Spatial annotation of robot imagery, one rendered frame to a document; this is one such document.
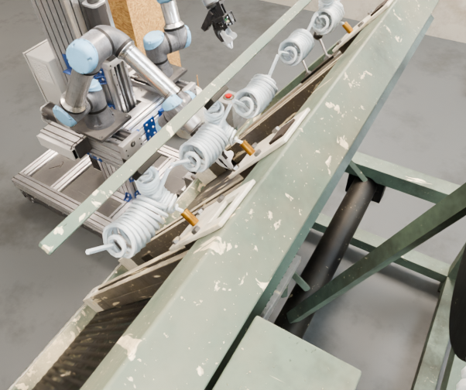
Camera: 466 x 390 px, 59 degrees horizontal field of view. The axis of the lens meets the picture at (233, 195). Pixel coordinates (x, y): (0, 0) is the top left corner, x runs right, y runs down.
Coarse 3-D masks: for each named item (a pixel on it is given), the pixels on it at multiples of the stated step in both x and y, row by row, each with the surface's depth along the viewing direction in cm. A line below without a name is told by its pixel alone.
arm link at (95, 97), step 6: (96, 84) 193; (90, 90) 191; (96, 90) 193; (90, 96) 192; (96, 96) 195; (102, 96) 199; (90, 102) 192; (96, 102) 196; (102, 102) 200; (96, 108) 199; (102, 108) 201
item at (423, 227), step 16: (464, 192) 84; (432, 208) 92; (448, 208) 88; (464, 208) 84; (416, 224) 97; (432, 224) 92; (448, 224) 92; (400, 240) 102; (416, 240) 98; (368, 256) 115; (384, 256) 109; (400, 256) 108; (352, 272) 123; (368, 272) 117; (304, 288) 175; (320, 288) 141; (336, 288) 132; (304, 304) 153; (320, 304) 145
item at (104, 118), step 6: (108, 108) 206; (90, 114) 201; (96, 114) 201; (102, 114) 203; (108, 114) 205; (84, 120) 208; (90, 120) 203; (96, 120) 203; (102, 120) 204; (108, 120) 206; (114, 120) 209; (90, 126) 205; (96, 126) 204; (102, 126) 205; (108, 126) 207
